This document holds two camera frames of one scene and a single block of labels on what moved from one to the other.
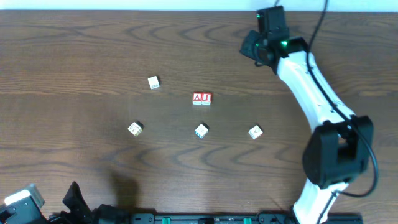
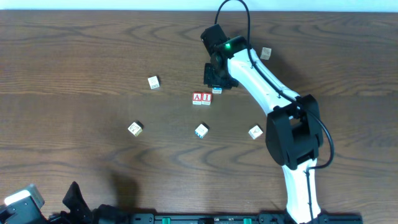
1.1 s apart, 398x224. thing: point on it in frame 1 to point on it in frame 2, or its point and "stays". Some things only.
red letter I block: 206,98 stays
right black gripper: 249,45 to 218,80
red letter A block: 197,98 stays
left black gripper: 76,211 stays
